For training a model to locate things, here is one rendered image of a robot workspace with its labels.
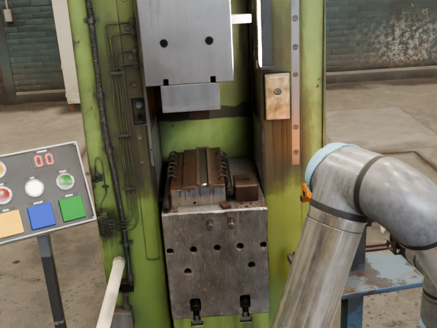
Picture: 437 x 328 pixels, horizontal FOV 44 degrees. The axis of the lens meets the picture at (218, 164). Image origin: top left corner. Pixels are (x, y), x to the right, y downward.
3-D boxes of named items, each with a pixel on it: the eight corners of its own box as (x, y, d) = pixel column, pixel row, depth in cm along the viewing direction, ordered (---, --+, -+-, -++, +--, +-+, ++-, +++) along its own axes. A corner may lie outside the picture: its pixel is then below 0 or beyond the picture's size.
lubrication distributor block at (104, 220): (116, 242, 212) (111, 211, 207) (100, 243, 212) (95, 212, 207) (117, 238, 215) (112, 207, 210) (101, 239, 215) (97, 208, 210)
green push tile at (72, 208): (86, 216, 178) (81, 194, 179) (63, 222, 175) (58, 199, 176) (85, 217, 179) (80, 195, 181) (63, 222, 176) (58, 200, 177)
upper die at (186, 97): (220, 109, 184) (219, 82, 181) (162, 113, 184) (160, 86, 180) (216, 84, 223) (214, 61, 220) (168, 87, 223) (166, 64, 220)
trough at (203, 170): (211, 186, 194) (211, 182, 193) (196, 187, 194) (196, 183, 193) (208, 149, 233) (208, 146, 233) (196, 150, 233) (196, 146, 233)
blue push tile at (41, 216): (56, 224, 174) (51, 202, 175) (32, 230, 171) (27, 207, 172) (56, 224, 175) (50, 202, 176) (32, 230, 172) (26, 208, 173)
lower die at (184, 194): (225, 203, 197) (224, 181, 194) (172, 207, 196) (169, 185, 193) (220, 163, 236) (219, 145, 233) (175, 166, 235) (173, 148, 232)
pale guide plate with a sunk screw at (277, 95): (290, 118, 199) (289, 73, 193) (266, 120, 199) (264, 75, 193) (289, 117, 201) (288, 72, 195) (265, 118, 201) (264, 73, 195)
